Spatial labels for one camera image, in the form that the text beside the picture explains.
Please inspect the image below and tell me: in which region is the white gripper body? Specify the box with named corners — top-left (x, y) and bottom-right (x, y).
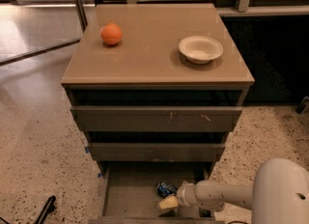
top-left (177, 181), bottom-right (197, 207)

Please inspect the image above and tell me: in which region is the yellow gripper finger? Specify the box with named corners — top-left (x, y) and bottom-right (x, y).
top-left (157, 195), bottom-right (179, 210)

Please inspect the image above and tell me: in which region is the blue pepsi can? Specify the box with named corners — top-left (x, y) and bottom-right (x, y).
top-left (156, 182), bottom-right (178, 198)

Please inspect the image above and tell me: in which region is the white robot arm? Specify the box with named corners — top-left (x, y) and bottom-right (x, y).
top-left (158, 158), bottom-right (309, 224)

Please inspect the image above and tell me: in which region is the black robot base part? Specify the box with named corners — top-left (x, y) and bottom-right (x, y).
top-left (35, 195), bottom-right (56, 224)

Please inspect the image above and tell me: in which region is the open grey bottom drawer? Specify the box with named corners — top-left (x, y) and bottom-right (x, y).
top-left (89, 162), bottom-right (225, 224)

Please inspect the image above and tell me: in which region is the grey lower middle drawer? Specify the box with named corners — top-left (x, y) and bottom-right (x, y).
top-left (88, 143), bottom-right (225, 162)

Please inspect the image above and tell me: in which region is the grey drawer cabinet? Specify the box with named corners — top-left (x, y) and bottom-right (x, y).
top-left (60, 3), bottom-right (255, 179)

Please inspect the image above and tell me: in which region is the white paper bowl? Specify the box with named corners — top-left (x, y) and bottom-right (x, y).
top-left (179, 36), bottom-right (223, 65)

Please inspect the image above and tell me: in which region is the dark object right floor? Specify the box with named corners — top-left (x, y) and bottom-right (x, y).
top-left (295, 96), bottom-right (309, 114)

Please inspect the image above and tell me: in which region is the orange fruit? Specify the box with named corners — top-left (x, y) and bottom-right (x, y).
top-left (100, 23), bottom-right (123, 45)

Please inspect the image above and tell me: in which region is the diagonal metal floor bar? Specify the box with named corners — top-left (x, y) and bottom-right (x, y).
top-left (0, 0), bottom-right (88, 66)

